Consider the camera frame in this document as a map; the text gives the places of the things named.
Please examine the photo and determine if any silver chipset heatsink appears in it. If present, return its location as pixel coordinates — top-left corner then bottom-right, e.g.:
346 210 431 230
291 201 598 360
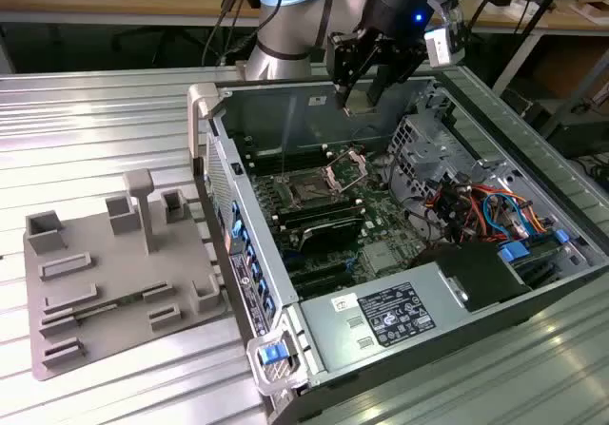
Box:
361 242 405 274

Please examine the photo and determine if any open grey PC case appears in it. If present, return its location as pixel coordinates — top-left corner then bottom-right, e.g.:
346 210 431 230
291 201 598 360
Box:
187 75 609 425

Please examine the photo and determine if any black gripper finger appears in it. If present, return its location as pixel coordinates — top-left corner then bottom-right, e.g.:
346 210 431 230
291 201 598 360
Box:
326 32 382 110
366 42 422 106

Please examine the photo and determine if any grey parts rack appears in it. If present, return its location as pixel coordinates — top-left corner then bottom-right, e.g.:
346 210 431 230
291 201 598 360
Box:
22 167 227 381

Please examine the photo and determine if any blue disk carrier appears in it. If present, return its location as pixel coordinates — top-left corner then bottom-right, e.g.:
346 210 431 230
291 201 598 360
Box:
497 241 532 265

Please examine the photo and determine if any grey power supply unit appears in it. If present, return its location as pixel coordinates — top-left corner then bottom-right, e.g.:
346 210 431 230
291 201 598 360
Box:
299 243 533 374

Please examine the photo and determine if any cardboard piece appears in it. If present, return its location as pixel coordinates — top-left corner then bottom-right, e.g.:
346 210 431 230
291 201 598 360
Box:
568 0 609 26

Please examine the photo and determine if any green motherboard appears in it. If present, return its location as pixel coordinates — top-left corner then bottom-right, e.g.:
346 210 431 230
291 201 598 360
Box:
246 144 429 302

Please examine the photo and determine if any black expansion card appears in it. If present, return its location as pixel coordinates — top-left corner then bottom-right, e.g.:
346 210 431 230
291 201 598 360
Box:
297 215 363 256

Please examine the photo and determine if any black office chair base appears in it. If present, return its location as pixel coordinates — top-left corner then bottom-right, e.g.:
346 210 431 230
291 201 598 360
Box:
111 24 202 65

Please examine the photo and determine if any CPU socket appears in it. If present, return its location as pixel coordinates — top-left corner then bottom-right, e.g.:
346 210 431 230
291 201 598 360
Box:
278 168 344 209

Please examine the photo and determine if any blue case latch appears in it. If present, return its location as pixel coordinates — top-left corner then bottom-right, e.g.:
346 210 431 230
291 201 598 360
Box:
258 343 283 365

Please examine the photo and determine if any metal socket cover frame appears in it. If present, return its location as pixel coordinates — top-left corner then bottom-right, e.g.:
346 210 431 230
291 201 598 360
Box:
322 145 371 194

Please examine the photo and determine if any white small box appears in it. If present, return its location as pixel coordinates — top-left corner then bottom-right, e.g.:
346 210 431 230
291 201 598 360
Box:
480 0 530 20

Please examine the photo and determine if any orange red wire bundle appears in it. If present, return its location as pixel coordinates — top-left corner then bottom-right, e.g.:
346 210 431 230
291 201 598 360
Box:
425 182 558 246

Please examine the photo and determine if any green RAM stick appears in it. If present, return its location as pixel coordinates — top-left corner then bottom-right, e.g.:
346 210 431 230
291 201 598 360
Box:
75 291 144 320

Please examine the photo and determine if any blue wire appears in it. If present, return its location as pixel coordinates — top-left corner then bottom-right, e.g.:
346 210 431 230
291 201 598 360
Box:
481 191 523 242

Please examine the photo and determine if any black plastic shroud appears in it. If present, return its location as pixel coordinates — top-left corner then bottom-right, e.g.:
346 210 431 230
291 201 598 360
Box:
411 242 533 313

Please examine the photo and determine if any black box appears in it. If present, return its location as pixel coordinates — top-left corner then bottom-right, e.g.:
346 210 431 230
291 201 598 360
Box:
541 110 609 160

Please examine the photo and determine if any black expansion slot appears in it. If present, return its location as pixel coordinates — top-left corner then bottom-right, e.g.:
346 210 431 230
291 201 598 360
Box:
290 272 357 301
285 258 352 284

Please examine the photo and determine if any silver drive cage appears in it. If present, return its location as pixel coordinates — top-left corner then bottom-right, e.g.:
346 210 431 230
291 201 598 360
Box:
384 113 477 207

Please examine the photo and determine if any black cable with connector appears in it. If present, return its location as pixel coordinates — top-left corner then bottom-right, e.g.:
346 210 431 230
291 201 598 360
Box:
202 0 256 68

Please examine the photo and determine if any black RAM slot bank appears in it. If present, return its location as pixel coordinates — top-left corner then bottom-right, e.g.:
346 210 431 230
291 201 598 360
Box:
273 195 366 231
237 142 329 177

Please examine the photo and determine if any brown cardboard box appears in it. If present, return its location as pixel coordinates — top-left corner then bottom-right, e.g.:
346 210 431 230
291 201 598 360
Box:
535 39 609 108

